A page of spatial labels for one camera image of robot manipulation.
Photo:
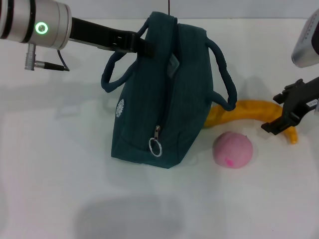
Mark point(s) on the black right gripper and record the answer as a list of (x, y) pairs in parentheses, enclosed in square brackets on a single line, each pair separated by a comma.
[(304, 97)]

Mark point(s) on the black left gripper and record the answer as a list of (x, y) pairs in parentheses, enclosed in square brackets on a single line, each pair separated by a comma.
[(99, 35)]

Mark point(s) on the yellow banana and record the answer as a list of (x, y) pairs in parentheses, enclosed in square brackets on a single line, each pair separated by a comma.
[(249, 109)]

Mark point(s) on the dark teal fabric bag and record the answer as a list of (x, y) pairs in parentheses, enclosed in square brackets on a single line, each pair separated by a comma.
[(154, 104)]

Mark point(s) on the pink peach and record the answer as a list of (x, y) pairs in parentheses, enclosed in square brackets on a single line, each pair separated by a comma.
[(233, 150)]

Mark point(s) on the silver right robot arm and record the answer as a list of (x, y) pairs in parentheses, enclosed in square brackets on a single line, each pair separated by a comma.
[(307, 42)]

